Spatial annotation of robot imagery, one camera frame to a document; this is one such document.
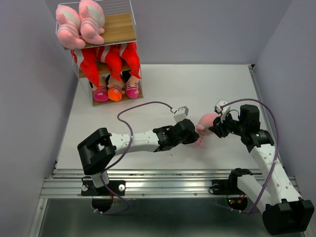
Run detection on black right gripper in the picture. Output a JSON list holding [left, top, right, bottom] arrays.
[[207, 111, 245, 138]]

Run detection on pink pig plush bottom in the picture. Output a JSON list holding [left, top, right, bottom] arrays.
[[195, 113, 218, 145]]

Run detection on boy doll magenta striped shirt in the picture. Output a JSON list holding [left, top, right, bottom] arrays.
[[122, 71, 140, 99]]

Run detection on boy doll orange pants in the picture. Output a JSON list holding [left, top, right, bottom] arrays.
[[107, 75, 125, 102]]

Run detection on boy doll magenta pants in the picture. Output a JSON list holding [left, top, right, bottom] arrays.
[[89, 75, 109, 102]]

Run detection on red whale plush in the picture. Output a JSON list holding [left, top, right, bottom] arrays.
[[116, 42, 141, 79]]

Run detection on red shark plush mouth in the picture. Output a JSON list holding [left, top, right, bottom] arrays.
[[93, 45, 122, 80]]

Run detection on red plush corner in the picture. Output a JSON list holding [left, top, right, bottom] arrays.
[[71, 48, 100, 89]]

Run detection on pink pig plush top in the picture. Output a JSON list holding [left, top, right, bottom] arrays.
[[79, 0, 105, 45]]

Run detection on large pink striped pig plush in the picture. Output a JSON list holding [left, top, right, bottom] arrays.
[[55, 4, 85, 50]]

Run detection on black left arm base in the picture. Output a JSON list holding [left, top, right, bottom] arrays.
[[81, 176, 130, 215]]

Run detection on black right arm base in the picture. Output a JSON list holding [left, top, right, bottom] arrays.
[[208, 168, 252, 212]]

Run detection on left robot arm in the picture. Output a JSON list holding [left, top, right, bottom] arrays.
[[77, 119, 199, 195]]

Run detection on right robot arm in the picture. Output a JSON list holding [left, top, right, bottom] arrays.
[[210, 100, 315, 235]]

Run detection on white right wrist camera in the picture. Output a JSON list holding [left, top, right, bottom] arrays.
[[214, 99, 230, 122]]

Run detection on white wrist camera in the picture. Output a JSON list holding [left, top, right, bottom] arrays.
[[170, 106, 189, 123], [214, 99, 230, 122]]

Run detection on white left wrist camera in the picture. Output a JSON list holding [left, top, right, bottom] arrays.
[[170, 106, 189, 123]]

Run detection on white wire wooden shelf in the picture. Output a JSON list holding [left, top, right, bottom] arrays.
[[54, 0, 144, 107]]

